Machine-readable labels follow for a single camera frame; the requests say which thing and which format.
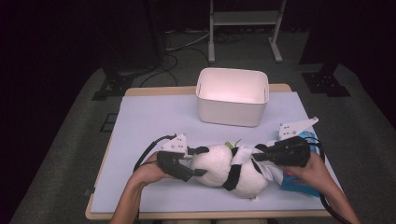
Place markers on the white metal stand frame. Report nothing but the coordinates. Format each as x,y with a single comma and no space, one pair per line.
243,18

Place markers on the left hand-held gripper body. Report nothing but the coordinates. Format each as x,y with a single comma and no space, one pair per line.
169,161

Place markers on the blue wet wipe pack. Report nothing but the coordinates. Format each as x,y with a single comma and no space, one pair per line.
295,185

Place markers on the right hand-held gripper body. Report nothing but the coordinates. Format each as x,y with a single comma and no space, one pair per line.
291,152

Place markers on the white plastic storage box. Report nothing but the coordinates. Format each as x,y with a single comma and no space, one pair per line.
230,112

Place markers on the panda plush toy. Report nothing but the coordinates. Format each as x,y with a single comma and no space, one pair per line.
218,168

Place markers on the wooden table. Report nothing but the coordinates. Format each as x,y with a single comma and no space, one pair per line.
155,90

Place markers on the white wet wipe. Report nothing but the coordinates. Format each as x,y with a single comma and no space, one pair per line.
243,154

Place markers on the person's left hand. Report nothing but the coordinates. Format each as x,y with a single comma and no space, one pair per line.
151,171

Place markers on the dark floor grate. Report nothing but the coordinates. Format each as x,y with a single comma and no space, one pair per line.
109,123

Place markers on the person's right hand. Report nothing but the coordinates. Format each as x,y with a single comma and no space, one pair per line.
311,175

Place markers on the pale lilac table mat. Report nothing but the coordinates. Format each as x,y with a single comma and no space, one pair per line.
155,118

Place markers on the black floor stand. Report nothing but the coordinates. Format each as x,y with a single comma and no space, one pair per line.
325,84
115,84

